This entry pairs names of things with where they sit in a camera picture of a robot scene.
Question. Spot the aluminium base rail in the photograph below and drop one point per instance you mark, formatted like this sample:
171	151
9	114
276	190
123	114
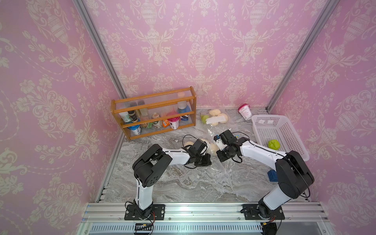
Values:
211	218

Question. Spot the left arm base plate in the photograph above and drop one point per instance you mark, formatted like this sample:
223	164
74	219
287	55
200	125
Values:
152	212

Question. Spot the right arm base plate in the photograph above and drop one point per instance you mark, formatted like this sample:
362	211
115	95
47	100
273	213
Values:
255	212

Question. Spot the orange snack packet on shelf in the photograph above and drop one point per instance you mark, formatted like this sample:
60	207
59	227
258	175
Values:
165	123

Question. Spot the blue white bottle on shelf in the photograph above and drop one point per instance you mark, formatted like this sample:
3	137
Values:
183	107

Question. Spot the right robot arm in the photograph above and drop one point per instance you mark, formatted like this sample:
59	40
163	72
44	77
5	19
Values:
294	176

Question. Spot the white plastic basket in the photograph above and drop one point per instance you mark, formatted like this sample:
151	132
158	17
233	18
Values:
279	128

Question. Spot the wooden shelf rack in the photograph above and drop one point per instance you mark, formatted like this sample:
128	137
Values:
153	108

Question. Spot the clear zip-top bag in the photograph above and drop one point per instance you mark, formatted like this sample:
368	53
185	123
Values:
216	130
192	157

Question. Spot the blue cube block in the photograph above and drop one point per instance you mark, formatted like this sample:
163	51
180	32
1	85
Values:
272	175

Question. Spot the green pear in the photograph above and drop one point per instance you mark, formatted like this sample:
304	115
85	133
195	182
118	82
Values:
204	118
274	145

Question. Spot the beige pear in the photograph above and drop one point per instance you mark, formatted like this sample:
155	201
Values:
212	149
188	144

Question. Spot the pink lid yogurt cup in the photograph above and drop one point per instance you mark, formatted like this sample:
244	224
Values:
245	111

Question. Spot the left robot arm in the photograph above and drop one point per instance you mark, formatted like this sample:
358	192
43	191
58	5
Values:
150	167

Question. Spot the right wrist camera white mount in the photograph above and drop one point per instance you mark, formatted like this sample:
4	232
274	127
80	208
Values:
219	142

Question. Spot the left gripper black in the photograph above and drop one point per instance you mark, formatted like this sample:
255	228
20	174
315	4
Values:
207	161

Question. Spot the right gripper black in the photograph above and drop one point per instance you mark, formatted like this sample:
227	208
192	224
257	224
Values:
220	155

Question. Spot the pink lid cup on shelf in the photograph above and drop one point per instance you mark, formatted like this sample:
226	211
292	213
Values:
174	121

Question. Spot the white green bottle on shelf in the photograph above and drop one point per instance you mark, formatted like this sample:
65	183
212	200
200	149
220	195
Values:
125	117

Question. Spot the blue lid cup lower shelf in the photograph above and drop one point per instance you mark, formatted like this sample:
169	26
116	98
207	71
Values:
135	130

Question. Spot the dark spice jar on shelf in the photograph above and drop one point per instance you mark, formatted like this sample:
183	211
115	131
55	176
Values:
133	116

